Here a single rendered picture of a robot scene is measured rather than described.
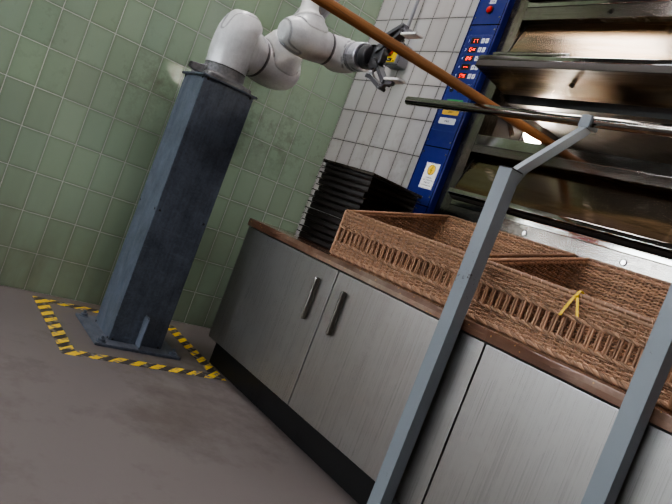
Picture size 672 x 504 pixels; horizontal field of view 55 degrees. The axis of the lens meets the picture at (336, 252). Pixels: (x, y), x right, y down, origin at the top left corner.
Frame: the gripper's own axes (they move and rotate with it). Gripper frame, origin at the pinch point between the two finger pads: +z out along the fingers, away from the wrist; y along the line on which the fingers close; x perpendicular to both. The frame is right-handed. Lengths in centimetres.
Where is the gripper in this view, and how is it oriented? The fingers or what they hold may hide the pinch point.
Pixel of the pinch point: (408, 58)
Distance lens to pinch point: 192.0
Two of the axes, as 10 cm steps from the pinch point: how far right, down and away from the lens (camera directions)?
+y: -3.6, 9.3, 0.5
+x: -7.5, -2.6, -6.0
